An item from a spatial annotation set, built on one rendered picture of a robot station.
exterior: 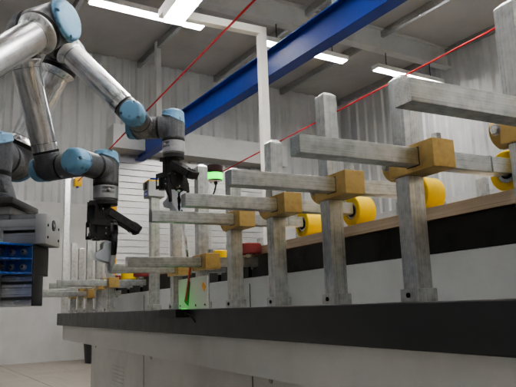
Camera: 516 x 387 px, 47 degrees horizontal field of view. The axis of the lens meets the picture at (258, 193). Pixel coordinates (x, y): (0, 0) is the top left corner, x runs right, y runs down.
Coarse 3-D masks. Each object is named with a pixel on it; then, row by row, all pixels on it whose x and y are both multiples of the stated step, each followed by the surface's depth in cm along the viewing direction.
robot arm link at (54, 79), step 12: (84, 48) 208; (48, 60) 200; (48, 72) 201; (60, 72) 201; (72, 72) 204; (48, 84) 200; (60, 84) 202; (48, 96) 200; (24, 120) 198; (12, 132) 199; (24, 132) 197; (24, 144) 196; (24, 156) 196; (24, 168) 197; (12, 180) 200
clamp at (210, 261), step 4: (192, 256) 195; (196, 256) 192; (200, 256) 188; (204, 256) 185; (208, 256) 185; (212, 256) 186; (216, 256) 186; (204, 260) 185; (208, 260) 185; (212, 260) 185; (216, 260) 186; (204, 264) 185; (208, 264) 185; (212, 264) 185; (216, 264) 186; (192, 268) 195; (196, 268) 191; (200, 268) 188; (204, 268) 185; (208, 268) 184; (212, 268) 185; (216, 268) 185
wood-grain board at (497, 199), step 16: (512, 192) 111; (432, 208) 129; (448, 208) 125; (464, 208) 121; (480, 208) 117; (368, 224) 148; (384, 224) 143; (288, 240) 183; (304, 240) 175; (320, 240) 167
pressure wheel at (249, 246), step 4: (244, 244) 194; (248, 244) 194; (252, 244) 194; (256, 244) 195; (260, 244) 197; (244, 248) 194; (248, 248) 194; (252, 248) 194; (256, 248) 194; (260, 248) 196; (244, 252) 194; (248, 252) 193; (252, 252) 194; (256, 252) 194; (260, 252) 196; (248, 256) 196; (252, 256) 196; (248, 268) 196; (248, 272) 196
